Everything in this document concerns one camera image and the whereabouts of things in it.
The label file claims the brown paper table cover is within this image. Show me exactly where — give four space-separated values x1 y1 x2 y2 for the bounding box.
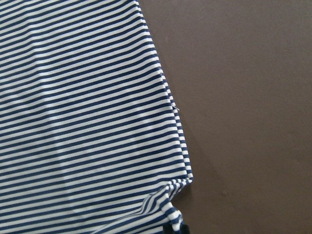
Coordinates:
139 0 312 234

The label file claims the blue white striped polo shirt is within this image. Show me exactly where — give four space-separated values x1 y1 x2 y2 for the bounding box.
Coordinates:
0 0 193 234

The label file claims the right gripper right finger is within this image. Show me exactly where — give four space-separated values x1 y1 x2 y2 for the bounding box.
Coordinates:
179 218 190 234

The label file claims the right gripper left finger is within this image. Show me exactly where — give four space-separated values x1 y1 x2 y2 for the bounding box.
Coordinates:
162 224 174 234

